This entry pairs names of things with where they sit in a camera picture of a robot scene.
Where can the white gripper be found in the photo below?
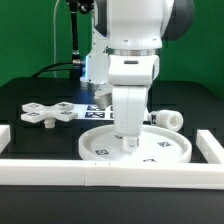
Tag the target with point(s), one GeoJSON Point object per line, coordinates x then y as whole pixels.
{"type": "Point", "coordinates": [131, 77]}

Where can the white round table top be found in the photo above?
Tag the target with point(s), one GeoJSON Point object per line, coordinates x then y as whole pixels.
{"type": "Point", "coordinates": [156, 145]}

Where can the white sheet with fiducial markers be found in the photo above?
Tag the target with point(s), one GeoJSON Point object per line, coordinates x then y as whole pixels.
{"type": "Point", "coordinates": [93, 112]}

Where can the white cross-shaped table base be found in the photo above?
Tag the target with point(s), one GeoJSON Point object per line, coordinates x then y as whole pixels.
{"type": "Point", "coordinates": [35, 112]}

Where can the white right fence bar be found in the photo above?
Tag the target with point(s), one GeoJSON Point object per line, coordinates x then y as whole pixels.
{"type": "Point", "coordinates": [210, 148]}

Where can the white fence bar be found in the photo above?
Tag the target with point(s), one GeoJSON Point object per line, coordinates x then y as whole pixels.
{"type": "Point", "coordinates": [210, 148]}
{"type": "Point", "coordinates": [89, 173]}

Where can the white left fence block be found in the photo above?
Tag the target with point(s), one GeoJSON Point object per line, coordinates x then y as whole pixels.
{"type": "Point", "coordinates": [5, 137]}

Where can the white front fence bar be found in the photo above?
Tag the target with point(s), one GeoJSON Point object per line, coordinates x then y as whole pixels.
{"type": "Point", "coordinates": [89, 173]}

